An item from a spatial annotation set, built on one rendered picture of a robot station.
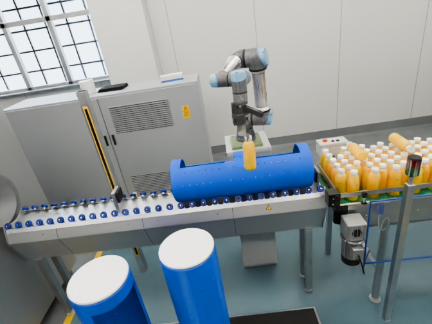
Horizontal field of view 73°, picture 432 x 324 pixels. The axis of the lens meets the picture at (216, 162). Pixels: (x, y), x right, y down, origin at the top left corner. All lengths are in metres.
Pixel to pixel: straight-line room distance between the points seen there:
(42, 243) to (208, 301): 1.30
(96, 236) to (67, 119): 1.74
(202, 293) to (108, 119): 2.37
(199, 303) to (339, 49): 3.95
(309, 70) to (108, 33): 2.78
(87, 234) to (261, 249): 1.40
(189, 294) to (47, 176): 2.85
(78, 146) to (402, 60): 4.51
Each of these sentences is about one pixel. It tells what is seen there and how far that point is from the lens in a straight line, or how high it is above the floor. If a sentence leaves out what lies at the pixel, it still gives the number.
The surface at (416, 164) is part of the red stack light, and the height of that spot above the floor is 1.23.
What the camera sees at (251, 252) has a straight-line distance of 2.66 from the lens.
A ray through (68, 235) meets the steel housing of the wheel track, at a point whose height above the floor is 0.85.
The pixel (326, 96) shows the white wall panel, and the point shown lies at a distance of 4.82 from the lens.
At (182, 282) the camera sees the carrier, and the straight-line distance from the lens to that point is 1.49.
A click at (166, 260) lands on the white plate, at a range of 1.48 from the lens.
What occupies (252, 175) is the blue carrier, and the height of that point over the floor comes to 1.14.
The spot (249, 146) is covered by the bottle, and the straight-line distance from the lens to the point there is 1.59.
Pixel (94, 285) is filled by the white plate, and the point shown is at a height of 1.04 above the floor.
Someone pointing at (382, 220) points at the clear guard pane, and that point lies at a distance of 2.04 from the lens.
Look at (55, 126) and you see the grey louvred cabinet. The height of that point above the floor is 1.20.
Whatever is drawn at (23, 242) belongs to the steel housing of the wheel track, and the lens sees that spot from 2.46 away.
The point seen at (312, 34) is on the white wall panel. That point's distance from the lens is 4.58.
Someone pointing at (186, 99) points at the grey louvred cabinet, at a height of 1.28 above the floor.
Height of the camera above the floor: 2.03
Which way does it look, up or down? 27 degrees down
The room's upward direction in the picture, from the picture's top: 9 degrees counter-clockwise
